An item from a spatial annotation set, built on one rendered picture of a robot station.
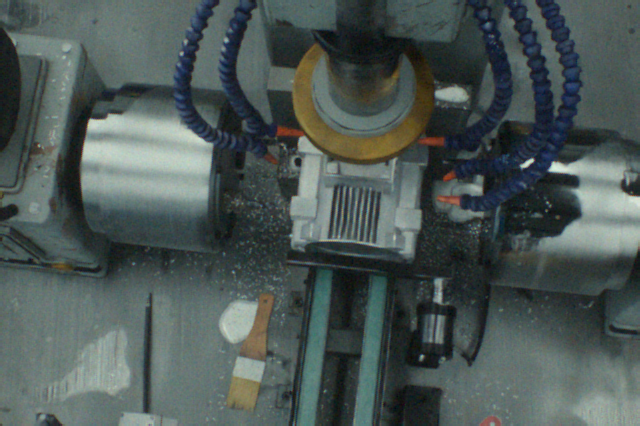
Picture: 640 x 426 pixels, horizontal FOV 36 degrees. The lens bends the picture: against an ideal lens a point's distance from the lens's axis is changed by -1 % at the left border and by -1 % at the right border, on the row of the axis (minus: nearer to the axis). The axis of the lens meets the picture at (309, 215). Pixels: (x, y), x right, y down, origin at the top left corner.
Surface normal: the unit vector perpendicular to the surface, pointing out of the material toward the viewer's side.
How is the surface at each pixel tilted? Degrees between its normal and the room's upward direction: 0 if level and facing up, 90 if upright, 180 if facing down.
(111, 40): 0
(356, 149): 0
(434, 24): 90
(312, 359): 0
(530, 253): 50
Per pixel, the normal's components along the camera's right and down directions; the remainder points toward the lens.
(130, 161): -0.08, 0.03
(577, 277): -0.13, 0.76
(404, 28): -0.12, 0.96
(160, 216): -0.13, 0.57
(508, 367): -0.05, -0.26
